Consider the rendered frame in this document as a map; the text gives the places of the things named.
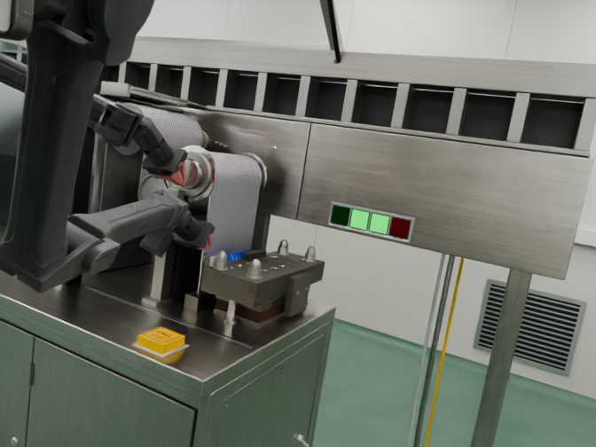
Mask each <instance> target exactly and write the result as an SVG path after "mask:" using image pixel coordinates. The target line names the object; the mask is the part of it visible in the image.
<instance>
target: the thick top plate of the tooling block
mask: <svg viewBox="0 0 596 447"><path fill-rule="evenodd" d="M277 252H278V251H275V252H270V253H267V254H266V256H265V257H261V258H257V260H259V261H260V263H261V270H262V274H261V277H262V278H260V279H252V278H248V277H247V272H248V268H250V263H251V262H252V261H253V260H249V261H248V260H245V259H238V260H235V261H231V262H228V264H227V268H228V269H227V270H226V271H219V270H215V269H214V268H213V267H211V266H208V267H204V268H203V274H202V281H201V288H200V290H201V291H204V292H207V293H210V294H215V295H218V296H221V297H223V298H226V299H229V300H232V301H235V302H239V303H242V304H245V305H247V306H250V307H253V308H254V307H256V306H259V305H261V304H264V303H266V302H269V301H272V300H274V299H277V298H279V297H281V296H283V295H286V293H287V288H288V282H289V277H291V276H293V275H296V274H299V273H302V272H305V271H307V272H311V279H310V285H311V284H314V283H316V282H318V281H320V280H322V278H323V272H324V267H325V262H324V261H320V260H317V259H316V261H315V262H314V263H312V262H307V261H304V260H303V259H304V256H302V255H297V254H293V253H289V252H288V255H280V254H278V253H277Z"/></svg>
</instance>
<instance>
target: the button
mask: <svg viewBox="0 0 596 447"><path fill-rule="evenodd" d="M184 340H185V336H184V335H182V334H180V333H175V332H173V331H170V330H169V329H166V328H163V327H159V328H156V329H153V330H152V331H149V332H146V333H141V334H140V335H139V336H138V339H137V345H140V346H142V347H144V348H147V349H150V350H152V351H154V352H157V353H159V354H162V355H163V354H165V353H168V352H170V351H171V350H174V349H177V348H180V347H182V346H184Z"/></svg>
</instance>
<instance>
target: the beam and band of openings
mask: <svg viewBox="0 0 596 447"><path fill-rule="evenodd" d="M340 54H341V63H339V64H334V63H333V60H334V59H336V58H335V52H334V51H323V50H306V49H288V48H271V47H254V46H237V45H220V44H202V43H169V42H151V41H135V42H134V46H133V50H132V53H131V57H130V59H128V60H127V61H125V62H123V63H122V64H120V65H117V66H107V65H104V67H103V69H102V71H101V74H100V76H99V78H98V83H97V84H98V85H99V92H100V91H101V83H102V81H104V82H120V83H128V84H130V85H131V86H133V87H137V88H140V89H144V90H150V91H154V92H158V93H161V94H165V95H168V96H171V97H175V98H181V99H185V100H189V101H192V102H196V103H200V104H202V105H206V106H207V108H206V109H202V110H209V111H217V112H224V113H231V114H244V115H252V116H259V117H266V118H273V119H280V120H288V121H295V122H308V123H316V124H323V125H330V126H337V127H344V128H352V129H365V130H372V131H379V132H387V133H394V134H401V135H408V136H415V137H429V138H436V139H443V140H450V141H458V142H465V143H472V144H479V145H493V146H500V147H507V148H514V149H522V150H529V151H536V152H543V153H557V154H564V155H571V156H578V157H585V158H588V157H589V156H590V153H591V152H590V147H591V143H592V136H593V132H594V129H595V125H596V64H580V63H563V62H546V61H528V60H511V59H478V58H461V57H443V56H426V55H409V54H391V53H374V52H357V51H340ZM177 69H179V70H177ZM209 72H211V73H209ZM251 75H254V76H251ZM283 78H286V79H283ZM294 79H297V80H294ZM337 82H340V83H337ZM369 85H372V86H369ZM380 86H383V87H380ZM390 87H394V88H390ZM433 90H437V91H433ZM444 91H448V92H444ZM476 94H480V95H476ZM487 95H491V96H487ZM498 96H502V97H498ZM509 97H512V98H509ZM532 98H534V99H532ZM540 99H544V100H540ZM551 100H555V101H551ZM561 101H566V102H561ZM572 102H576V103H572Z"/></svg>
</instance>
